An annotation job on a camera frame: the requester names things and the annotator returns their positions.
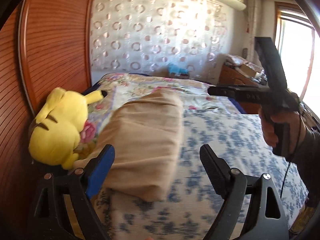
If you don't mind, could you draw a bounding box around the beige printed t-shirt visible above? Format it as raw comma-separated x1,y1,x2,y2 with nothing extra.
74,89,184,202

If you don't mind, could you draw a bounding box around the person's dark sleeved forearm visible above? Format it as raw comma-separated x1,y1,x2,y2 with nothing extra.
292,129,320,207

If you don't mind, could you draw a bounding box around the person's right hand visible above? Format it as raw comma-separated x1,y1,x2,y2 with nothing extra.
258,92,307,156

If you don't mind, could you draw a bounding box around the dark blue mattress edge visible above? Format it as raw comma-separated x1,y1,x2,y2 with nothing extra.
228,98,247,114

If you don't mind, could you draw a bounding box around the cardboard box on cabinet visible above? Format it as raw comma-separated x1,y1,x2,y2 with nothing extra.
239,64,257,77

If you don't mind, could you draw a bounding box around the brown wooden low cabinet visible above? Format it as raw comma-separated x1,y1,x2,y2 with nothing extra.
218,65,260,114

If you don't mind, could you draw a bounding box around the blue floral bed cover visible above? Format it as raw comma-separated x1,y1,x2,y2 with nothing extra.
92,109,309,240

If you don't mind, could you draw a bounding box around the yellow pikachu plush toy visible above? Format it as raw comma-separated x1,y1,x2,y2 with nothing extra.
28,87,107,170

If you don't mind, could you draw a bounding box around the blue toy at bed head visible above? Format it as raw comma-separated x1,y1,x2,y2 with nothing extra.
167,63,189,79

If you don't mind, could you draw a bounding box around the cream side window curtain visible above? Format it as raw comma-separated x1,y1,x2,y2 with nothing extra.
247,0,261,62

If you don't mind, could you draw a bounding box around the colourful floral bed sheet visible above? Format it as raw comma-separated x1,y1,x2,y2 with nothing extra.
75,73,241,159

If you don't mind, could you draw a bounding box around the sheer circle pattern curtain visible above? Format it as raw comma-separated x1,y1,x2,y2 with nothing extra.
90,0,227,80

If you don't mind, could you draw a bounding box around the brown wooden louvred wardrobe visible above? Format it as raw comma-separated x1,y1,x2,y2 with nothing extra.
1,0,93,238

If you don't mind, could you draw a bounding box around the window with wooden frame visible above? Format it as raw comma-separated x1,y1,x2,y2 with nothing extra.
275,2,319,111

